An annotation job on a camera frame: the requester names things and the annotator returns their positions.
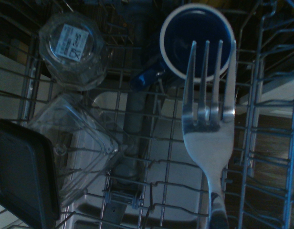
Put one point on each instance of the silver metal fork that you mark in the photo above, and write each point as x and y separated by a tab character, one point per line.
209	140

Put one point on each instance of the clear plastic container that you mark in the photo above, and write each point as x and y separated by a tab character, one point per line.
77	145

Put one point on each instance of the blue ceramic mug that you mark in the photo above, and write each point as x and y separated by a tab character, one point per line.
197	40

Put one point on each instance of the clear glass with label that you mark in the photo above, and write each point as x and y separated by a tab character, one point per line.
71	51

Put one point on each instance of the black plastic lid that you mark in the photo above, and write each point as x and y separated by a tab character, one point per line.
23	171

